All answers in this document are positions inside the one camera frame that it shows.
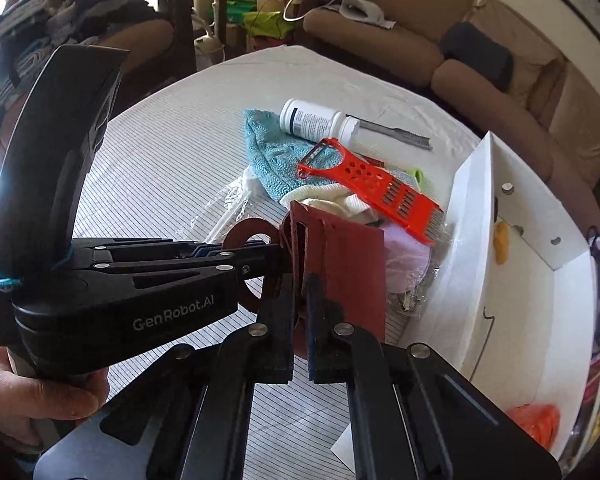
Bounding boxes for reddish brown leather case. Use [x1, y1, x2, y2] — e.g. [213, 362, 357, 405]
[222, 200, 386, 361]

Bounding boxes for white striped desktop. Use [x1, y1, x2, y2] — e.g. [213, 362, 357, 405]
[75, 45, 487, 480]

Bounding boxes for white plastic bottle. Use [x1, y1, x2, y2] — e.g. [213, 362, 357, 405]
[279, 98, 364, 149]

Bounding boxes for stack of folded clothes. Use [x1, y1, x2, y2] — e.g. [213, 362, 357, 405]
[0, 0, 153, 111]

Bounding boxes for person's left hand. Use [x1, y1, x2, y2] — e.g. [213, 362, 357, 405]
[0, 345, 112, 461]

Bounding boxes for red plastic grater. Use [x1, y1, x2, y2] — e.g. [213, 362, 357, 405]
[296, 137, 444, 247]

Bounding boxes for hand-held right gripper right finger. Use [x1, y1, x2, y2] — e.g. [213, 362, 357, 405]
[305, 275, 562, 480]

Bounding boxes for cream knitted cloth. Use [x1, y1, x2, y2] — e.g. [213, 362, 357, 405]
[280, 185, 382, 224]

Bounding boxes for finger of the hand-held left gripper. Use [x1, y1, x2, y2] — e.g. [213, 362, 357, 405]
[80, 260, 293, 292]
[72, 237, 282, 264]

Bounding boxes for white foam box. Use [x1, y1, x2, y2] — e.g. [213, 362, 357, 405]
[405, 131, 597, 461]

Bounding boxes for teal towel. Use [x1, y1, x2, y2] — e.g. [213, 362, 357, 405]
[243, 108, 327, 202]

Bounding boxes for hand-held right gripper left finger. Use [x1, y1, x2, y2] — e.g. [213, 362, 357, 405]
[100, 280, 297, 480]

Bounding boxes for orange plastic bag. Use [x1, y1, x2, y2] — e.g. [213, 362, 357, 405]
[507, 404, 562, 449]

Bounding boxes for brown sofa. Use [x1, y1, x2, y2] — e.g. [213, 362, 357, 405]
[302, 0, 600, 233]

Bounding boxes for white paper sheet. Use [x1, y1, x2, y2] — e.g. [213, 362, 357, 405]
[330, 432, 359, 474]

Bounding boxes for white pump in plastic wrap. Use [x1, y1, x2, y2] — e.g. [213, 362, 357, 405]
[205, 167, 262, 242]

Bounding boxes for dark blue cushion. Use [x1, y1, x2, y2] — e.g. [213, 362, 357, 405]
[440, 22, 514, 89]

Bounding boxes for green bag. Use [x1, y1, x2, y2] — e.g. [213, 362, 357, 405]
[225, 0, 292, 41]

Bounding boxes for teal string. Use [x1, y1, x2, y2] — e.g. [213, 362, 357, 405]
[0, 242, 77, 292]

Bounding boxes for yellow small item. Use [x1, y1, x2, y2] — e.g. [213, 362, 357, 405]
[494, 222, 510, 265]

